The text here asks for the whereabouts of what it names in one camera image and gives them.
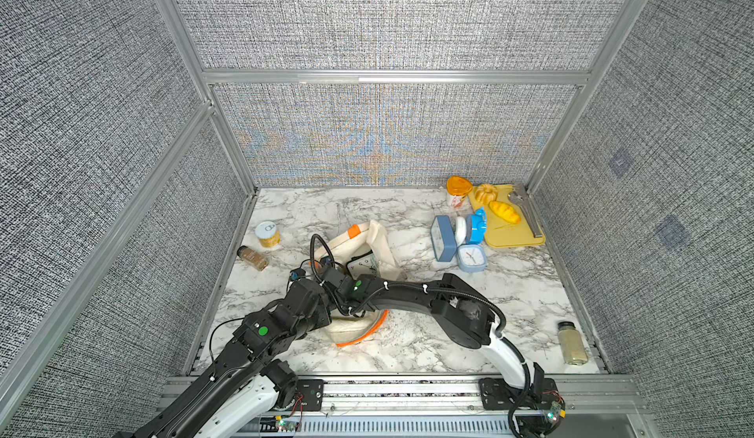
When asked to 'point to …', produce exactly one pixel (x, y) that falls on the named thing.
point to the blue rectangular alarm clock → (443, 239)
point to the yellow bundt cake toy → (486, 192)
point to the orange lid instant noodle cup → (458, 190)
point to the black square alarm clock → (365, 264)
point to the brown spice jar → (252, 257)
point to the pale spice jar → (573, 347)
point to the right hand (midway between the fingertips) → (321, 288)
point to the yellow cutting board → (519, 234)
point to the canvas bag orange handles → (371, 236)
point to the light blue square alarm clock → (471, 257)
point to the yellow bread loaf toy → (505, 211)
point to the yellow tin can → (268, 235)
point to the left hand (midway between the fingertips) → (334, 307)
